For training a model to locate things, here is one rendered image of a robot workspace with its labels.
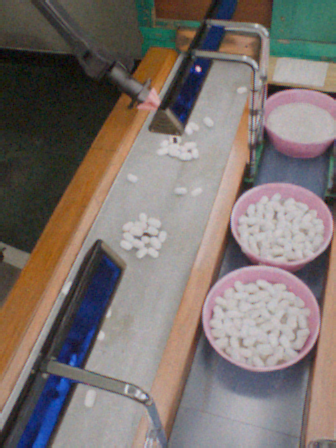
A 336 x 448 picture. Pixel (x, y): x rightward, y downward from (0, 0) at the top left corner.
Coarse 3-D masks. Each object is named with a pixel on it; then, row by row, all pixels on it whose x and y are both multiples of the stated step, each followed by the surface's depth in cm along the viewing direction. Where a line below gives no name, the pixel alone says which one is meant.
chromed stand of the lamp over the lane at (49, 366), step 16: (32, 368) 72; (48, 368) 71; (64, 368) 70; (80, 368) 71; (80, 384) 70; (96, 384) 69; (112, 384) 68; (128, 384) 68; (144, 400) 69; (144, 416) 74; (160, 432) 81
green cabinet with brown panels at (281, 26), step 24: (144, 0) 172; (168, 0) 171; (192, 0) 168; (240, 0) 163; (264, 0) 161; (288, 0) 157; (312, 0) 156; (144, 24) 180; (168, 24) 177; (192, 24) 174; (264, 24) 167; (288, 24) 163; (312, 24) 162
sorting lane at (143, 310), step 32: (224, 64) 179; (160, 96) 169; (224, 96) 167; (224, 128) 157; (128, 160) 151; (160, 160) 150; (192, 160) 149; (224, 160) 148; (128, 192) 143; (160, 192) 142; (96, 224) 136; (192, 224) 134; (128, 256) 129; (160, 256) 128; (192, 256) 127; (128, 288) 123; (160, 288) 122; (128, 320) 117; (160, 320) 117; (32, 352) 113; (96, 352) 113; (128, 352) 112; (160, 352) 112; (0, 416) 105; (96, 416) 103; (128, 416) 103
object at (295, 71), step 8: (280, 64) 170; (288, 64) 170; (296, 64) 169; (304, 64) 169; (312, 64) 169; (320, 64) 168; (328, 64) 168; (280, 72) 167; (288, 72) 167; (296, 72) 166; (304, 72) 166; (312, 72) 166; (320, 72) 165; (280, 80) 164; (288, 80) 164; (296, 80) 164; (304, 80) 163; (312, 80) 163; (320, 80) 163
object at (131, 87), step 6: (132, 78) 147; (126, 84) 146; (132, 84) 147; (138, 84) 148; (144, 84) 150; (126, 90) 147; (132, 90) 147; (138, 90) 148; (132, 96) 149; (138, 96) 146; (132, 102) 148; (138, 102) 147; (132, 108) 149
